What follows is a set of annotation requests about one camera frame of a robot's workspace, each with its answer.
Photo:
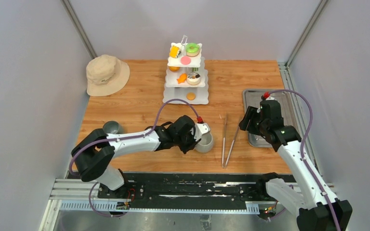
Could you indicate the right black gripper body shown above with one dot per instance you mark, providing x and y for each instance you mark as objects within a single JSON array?
[{"x": 263, "y": 123}]

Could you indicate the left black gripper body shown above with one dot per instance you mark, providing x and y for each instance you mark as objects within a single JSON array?
[{"x": 186, "y": 144}]

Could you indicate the white ceramic mug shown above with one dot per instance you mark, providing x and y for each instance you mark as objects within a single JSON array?
[{"x": 205, "y": 144}]

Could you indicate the orange round macaron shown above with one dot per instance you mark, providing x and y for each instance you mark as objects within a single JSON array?
[{"x": 191, "y": 96}]

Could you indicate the metal tongs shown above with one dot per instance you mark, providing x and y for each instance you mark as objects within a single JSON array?
[{"x": 227, "y": 147}]

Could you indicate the orange fish-shaped pastry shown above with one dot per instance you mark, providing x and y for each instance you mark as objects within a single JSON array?
[{"x": 182, "y": 78}]

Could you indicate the white chocolate donut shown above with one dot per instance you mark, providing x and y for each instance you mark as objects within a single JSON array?
[{"x": 193, "y": 78}]

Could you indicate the orange cupcake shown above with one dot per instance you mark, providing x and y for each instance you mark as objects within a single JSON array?
[{"x": 173, "y": 68}]

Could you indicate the dark grey ceramic mug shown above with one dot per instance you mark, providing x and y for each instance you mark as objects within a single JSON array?
[{"x": 113, "y": 127}]

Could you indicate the pink round macaron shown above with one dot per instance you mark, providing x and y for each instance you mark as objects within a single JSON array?
[{"x": 185, "y": 60}]

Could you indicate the yellow cake slice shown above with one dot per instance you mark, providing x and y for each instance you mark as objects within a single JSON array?
[{"x": 175, "y": 51}]

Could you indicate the green frosted donut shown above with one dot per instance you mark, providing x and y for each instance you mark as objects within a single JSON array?
[{"x": 192, "y": 49}]

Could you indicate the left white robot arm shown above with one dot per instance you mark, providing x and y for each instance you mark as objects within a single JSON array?
[{"x": 92, "y": 156}]

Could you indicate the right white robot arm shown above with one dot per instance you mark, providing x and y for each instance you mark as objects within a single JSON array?
[{"x": 316, "y": 206}]

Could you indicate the metal serving tray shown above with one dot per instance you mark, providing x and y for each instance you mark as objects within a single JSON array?
[{"x": 252, "y": 97}]

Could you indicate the white three-tier dessert stand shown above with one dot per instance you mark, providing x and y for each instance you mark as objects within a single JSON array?
[{"x": 174, "y": 90}]

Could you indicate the beige bucket hat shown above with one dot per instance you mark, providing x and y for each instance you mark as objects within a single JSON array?
[{"x": 106, "y": 75}]

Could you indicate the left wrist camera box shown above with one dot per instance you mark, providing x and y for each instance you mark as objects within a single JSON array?
[{"x": 201, "y": 131}]

